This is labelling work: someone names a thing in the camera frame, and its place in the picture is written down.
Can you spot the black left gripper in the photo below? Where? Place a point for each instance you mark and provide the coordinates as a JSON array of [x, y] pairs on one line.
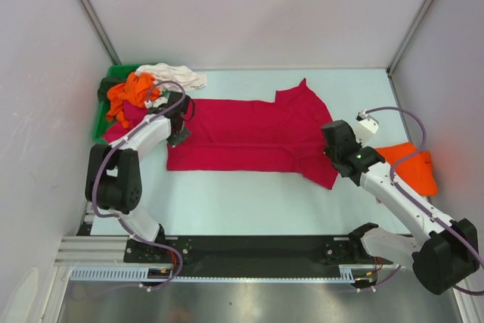
[[181, 138]]

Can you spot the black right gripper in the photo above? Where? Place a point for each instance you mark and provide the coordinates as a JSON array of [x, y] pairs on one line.
[[327, 152]]

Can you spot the crimson t shirt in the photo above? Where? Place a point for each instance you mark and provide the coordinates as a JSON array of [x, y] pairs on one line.
[[258, 136]]

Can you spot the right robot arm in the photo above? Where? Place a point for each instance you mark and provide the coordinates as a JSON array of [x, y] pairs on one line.
[[440, 251]]

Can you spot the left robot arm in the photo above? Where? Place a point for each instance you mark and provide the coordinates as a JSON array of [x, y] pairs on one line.
[[113, 182]]

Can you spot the magenta t shirt in bin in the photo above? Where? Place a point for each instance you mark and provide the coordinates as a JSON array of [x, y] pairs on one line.
[[128, 118]]

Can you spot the white t shirt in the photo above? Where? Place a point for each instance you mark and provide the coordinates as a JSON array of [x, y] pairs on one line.
[[184, 76]]

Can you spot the crumpled orange t shirt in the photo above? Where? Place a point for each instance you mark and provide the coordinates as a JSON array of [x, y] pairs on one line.
[[136, 90]]

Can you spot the folded orange t shirt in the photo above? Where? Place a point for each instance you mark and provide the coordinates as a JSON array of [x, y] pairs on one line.
[[417, 172]]

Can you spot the green plastic bin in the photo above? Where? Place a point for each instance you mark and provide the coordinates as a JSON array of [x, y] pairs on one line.
[[121, 71]]

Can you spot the dark green t shirt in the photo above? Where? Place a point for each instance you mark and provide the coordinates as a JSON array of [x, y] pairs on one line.
[[105, 85]]

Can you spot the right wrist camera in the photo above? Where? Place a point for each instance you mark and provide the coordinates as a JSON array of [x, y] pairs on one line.
[[365, 128]]

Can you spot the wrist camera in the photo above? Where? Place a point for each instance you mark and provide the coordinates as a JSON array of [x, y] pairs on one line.
[[156, 103], [365, 128]]

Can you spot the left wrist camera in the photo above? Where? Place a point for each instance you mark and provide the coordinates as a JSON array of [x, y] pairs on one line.
[[156, 103]]

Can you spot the grey slotted cable duct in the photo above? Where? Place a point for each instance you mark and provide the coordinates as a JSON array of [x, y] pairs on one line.
[[157, 275]]

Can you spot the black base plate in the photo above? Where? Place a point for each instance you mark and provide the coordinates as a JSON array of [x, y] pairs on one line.
[[284, 256]]

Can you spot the aluminium frame rail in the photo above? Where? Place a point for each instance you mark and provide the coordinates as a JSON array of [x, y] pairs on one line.
[[122, 249]]

